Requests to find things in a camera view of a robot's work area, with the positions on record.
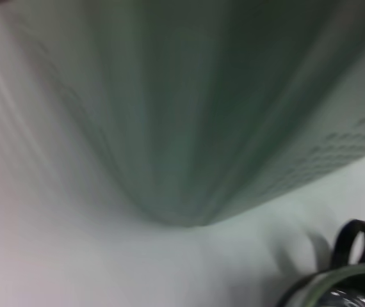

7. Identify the glass teacup black holder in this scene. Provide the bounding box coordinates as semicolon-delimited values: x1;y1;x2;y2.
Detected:
275;219;365;307

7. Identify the grey-green plastic storage bin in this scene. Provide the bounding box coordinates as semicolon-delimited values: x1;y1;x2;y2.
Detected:
19;0;365;228

